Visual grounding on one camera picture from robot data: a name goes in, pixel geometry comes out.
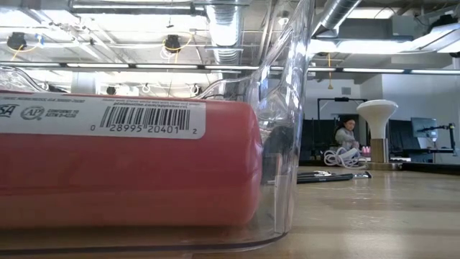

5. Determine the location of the clear plastic bin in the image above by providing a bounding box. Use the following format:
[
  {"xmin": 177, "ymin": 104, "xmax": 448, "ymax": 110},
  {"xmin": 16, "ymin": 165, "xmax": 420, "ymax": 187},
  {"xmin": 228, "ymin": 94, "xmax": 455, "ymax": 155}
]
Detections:
[{"xmin": 0, "ymin": 0, "xmax": 318, "ymax": 255}]

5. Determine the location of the long ceiling light strip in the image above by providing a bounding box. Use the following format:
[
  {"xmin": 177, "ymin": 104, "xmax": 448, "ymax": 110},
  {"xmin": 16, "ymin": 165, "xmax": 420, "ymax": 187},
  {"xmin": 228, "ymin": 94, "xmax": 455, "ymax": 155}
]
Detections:
[{"xmin": 0, "ymin": 61, "xmax": 460, "ymax": 75}]

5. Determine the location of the person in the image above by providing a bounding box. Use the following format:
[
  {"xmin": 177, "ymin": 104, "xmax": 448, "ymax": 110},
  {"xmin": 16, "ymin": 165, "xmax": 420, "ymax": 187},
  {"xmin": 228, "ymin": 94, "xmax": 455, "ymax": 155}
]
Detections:
[{"xmin": 333, "ymin": 117, "xmax": 361, "ymax": 152}]

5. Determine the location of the white pillar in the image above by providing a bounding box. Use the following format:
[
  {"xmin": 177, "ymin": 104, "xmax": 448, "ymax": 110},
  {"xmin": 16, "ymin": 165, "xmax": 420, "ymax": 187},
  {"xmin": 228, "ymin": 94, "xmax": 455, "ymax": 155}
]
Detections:
[{"xmin": 70, "ymin": 71, "xmax": 101, "ymax": 97}]

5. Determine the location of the grey background monitor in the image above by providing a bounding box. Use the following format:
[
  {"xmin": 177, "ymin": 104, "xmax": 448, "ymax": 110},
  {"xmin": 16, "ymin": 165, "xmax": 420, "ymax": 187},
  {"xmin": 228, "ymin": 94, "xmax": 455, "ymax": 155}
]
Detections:
[{"xmin": 411, "ymin": 117, "xmax": 438, "ymax": 140}]

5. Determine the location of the black cord reel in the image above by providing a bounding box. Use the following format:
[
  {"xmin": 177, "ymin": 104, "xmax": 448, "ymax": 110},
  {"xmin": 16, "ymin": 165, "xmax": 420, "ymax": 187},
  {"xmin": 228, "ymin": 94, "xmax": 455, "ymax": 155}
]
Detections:
[
  {"xmin": 6, "ymin": 31, "xmax": 28, "ymax": 51},
  {"xmin": 163, "ymin": 33, "xmax": 183, "ymax": 53}
]

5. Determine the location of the white cable bundle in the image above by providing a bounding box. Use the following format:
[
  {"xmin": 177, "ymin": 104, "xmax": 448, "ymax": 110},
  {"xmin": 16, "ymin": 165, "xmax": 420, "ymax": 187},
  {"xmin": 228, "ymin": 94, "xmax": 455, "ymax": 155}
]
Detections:
[{"xmin": 322, "ymin": 146, "xmax": 368, "ymax": 171}]

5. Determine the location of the silver slanted ventilation duct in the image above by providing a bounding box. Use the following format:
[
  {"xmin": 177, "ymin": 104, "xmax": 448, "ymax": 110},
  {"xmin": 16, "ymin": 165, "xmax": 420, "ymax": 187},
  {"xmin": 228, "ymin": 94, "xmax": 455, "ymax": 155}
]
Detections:
[{"xmin": 310, "ymin": 0, "xmax": 363, "ymax": 73}]

